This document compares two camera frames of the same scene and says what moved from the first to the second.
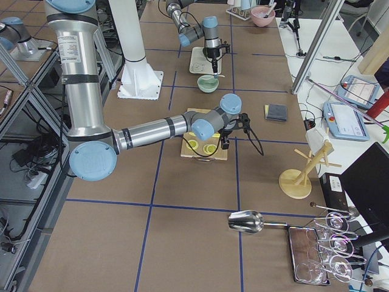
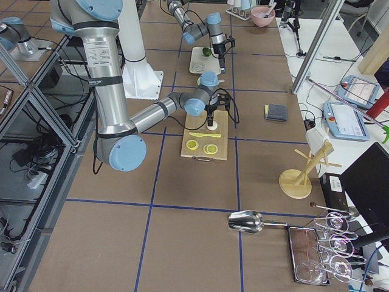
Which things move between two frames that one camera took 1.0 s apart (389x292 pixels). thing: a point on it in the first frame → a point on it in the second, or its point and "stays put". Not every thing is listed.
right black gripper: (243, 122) → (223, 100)
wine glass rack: (335, 239) stays put
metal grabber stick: (385, 128) stays put
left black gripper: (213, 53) → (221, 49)
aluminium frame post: (332, 11) stays put
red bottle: (380, 106) stays put
